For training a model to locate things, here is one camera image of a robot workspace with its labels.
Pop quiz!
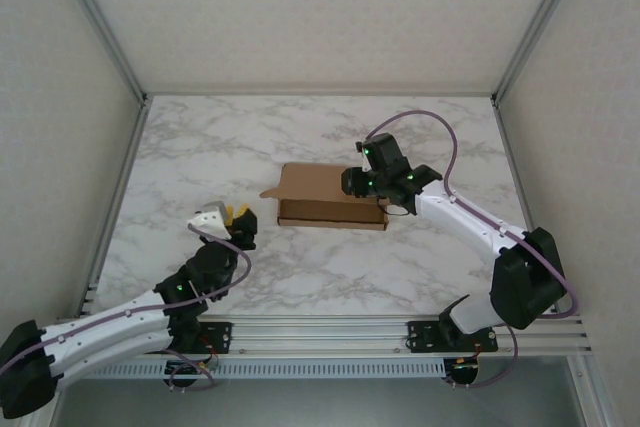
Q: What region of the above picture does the brown cardboard box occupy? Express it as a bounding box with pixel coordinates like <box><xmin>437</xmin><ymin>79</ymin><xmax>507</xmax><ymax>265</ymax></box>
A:
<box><xmin>258</xmin><ymin>161</ymin><xmax>390</xmax><ymax>232</ymax></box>

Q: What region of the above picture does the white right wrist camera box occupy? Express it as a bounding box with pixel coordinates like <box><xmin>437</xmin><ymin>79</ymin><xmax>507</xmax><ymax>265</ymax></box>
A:
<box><xmin>355</xmin><ymin>144</ymin><xmax>374</xmax><ymax>173</ymax></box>

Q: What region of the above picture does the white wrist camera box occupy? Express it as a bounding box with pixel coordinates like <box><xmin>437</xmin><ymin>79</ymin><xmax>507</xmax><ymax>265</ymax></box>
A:
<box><xmin>186</xmin><ymin>200</ymin><xmax>230</xmax><ymax>242</ymax></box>
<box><xmin>355</xmin><ymin>144</ymin><xmax>374</xmax><ymax>173</ymax></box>

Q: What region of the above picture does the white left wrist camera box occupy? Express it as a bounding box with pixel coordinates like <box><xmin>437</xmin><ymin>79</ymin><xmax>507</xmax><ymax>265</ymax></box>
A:
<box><xmin>186</xmin><ymin>200</ymin><xmax>230</xmax><ymax>242</ymax></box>

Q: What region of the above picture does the aluminium table end rail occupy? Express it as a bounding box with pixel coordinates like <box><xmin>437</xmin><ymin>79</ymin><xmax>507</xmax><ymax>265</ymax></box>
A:
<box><xmin>143</xmin><ymin>90</ymin><xmax>497</xmax><ymax>98</ymax></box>

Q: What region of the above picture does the aluminium table side rail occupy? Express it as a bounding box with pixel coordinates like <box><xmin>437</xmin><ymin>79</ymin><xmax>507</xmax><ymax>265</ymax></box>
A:
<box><xmin>74</xmin><ymin>96</ymin><xmax>151</xmax><ymax>319</ymax></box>
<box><xmin>492</xmin><ymin>96</ymin><xmax>560</xmax><ymax>316</ymax></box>

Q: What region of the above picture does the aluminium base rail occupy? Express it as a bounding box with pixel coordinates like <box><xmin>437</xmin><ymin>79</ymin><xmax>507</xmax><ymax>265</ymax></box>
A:
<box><xmin>54</xmin><ymin>315</ymin><xmax>594</xmax><ymax>359</ymax></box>

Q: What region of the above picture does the grey slotted cable duct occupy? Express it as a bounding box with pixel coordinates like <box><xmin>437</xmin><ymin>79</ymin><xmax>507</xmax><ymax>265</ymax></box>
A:
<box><xmin>87</xmin><ymin>359</ymin><xmax>446</xmax><ymax>379</ymax></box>

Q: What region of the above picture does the aluminium frame corner post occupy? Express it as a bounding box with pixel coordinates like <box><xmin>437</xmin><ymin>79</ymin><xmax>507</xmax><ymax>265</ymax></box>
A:
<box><xmin>491</xmin><ymin>0</ymin><xmax>592</xmax><ymax>103</ymax></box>
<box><xmin>49</xmin><ymin>0</ymin><xmax>151</xmax><ymax>103</ymax></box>

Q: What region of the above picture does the aluminium lower frame post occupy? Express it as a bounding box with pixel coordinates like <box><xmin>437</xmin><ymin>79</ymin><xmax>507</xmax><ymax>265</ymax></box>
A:
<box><xmin>567</xmin><ymin>356</ymin><xmax>621</xmax><ymax>427</ymax></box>

